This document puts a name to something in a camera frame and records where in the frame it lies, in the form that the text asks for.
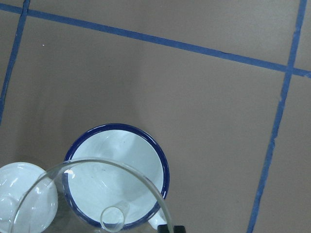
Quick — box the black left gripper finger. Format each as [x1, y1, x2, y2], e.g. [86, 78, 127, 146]
[157, 225, 186, 233]

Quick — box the clear glass funnel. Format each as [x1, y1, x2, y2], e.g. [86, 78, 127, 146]
[8, 159, 174, 233]

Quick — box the white enamel mug blue rim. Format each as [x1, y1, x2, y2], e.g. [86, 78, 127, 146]
[62, 123, 170, 233]

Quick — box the white ceramic lid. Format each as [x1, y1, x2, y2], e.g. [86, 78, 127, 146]
[0, 162, 58, 233]

